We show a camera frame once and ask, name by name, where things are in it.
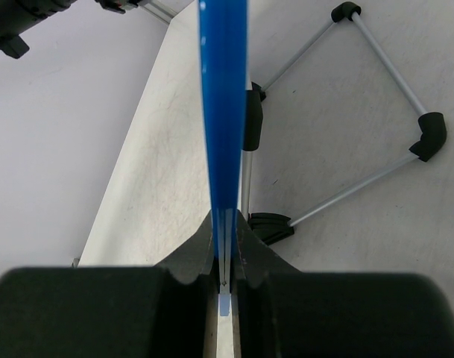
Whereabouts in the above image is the blue framed whiteboard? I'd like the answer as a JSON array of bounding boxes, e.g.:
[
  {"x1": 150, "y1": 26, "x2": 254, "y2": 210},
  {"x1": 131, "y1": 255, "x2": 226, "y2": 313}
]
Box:
[{"x1": 198, "y1": 1, "x2": 248, "y2": 317}]

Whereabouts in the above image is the left aluminium frame post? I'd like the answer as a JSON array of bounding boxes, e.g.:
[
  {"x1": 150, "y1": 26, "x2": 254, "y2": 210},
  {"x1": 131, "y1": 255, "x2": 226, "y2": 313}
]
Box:
[{"x1": 139, "y1": 0, "x2": 178, "y2": 25}]

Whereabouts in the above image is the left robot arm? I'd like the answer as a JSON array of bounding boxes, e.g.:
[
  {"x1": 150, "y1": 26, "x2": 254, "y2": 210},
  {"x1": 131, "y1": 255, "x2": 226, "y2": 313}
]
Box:
[{"x1": 0, "y1": 0, "x2": 75, "y2": 59}]

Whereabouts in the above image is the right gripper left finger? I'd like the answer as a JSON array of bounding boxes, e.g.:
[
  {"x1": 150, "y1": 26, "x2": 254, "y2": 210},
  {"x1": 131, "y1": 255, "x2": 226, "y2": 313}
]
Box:
[{"x1": 0, "y1": 218, "x2": 216, "y2": 357}]

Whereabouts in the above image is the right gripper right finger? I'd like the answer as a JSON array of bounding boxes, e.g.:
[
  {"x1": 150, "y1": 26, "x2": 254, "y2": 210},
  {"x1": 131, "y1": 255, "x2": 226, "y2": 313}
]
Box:
[{"x1": 232, "y1": 217, "x2": 454, "y2": 357}]

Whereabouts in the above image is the whiteboard metal stand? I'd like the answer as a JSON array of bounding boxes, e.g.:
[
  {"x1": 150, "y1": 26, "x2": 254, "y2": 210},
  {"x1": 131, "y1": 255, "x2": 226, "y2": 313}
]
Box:
[{"x1": 240, "y1": 1, "x2": 447, "y2": 245}]

